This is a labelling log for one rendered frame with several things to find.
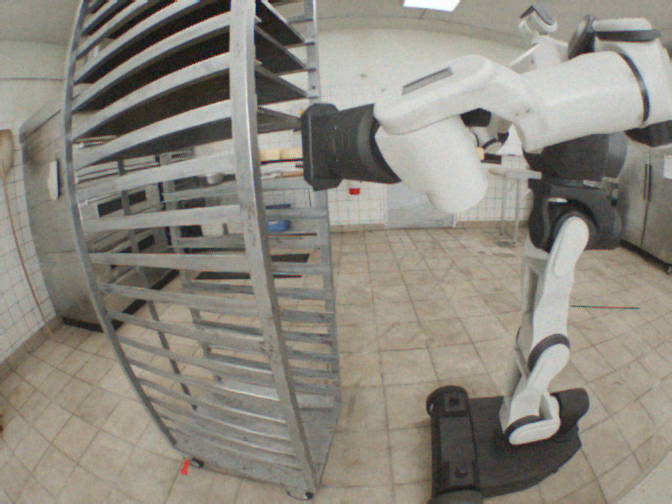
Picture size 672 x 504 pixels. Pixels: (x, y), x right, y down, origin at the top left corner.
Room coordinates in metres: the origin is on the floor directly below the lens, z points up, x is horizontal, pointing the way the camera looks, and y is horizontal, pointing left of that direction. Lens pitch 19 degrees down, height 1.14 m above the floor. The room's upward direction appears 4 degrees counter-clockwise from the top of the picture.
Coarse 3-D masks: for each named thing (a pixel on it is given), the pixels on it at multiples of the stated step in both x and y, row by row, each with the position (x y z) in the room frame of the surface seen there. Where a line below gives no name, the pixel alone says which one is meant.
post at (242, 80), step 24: (240, 0) 0.44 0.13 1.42; (240, 24) 0.44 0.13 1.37; (240, 48) 0.44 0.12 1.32; (240, 72) 0.44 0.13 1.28; (240, 96) 0.44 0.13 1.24; (240, 120) 0.44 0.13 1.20; (240, 144) 0.44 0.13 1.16; (240, 168) 0.44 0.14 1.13; (240, 192) 0.44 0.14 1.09; (264, 216) 0.46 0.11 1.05; (264, 240) 0.45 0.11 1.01; (264, 264) 0.44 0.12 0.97; (264, 288) 0.44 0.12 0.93; (264, 312) 0.44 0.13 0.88; (264, 336) 0.44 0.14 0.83; (288, 384) 0.44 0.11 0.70; (288, 408) 0.44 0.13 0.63; (312, 480) 0.43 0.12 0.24
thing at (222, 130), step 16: (272, 112) 0.57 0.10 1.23; (208, 128) 0.59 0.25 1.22; (224, 128) 0.64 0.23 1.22; (272, 128) 0.81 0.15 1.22; (288, 128) 0.86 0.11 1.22; (144, 144) 0.59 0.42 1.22; (160, 144) 0.67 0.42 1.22; (176, 144) 0.77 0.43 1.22; (192, 144) 0.88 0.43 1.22; (112, 160) 0.71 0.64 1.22
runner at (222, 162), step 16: (192, 160) 0.49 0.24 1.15; (208, 160) 0.48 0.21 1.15; (224, 160) 0.48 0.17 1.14; (128, 176) 0.53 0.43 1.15; (144, 176) 0.52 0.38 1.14; (160, 176) 0.51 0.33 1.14; (176, 176) 0.50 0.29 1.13; (80, 192) 0.59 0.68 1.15; (96, 192) 0.57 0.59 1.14; (112, 192) 0.55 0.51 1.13
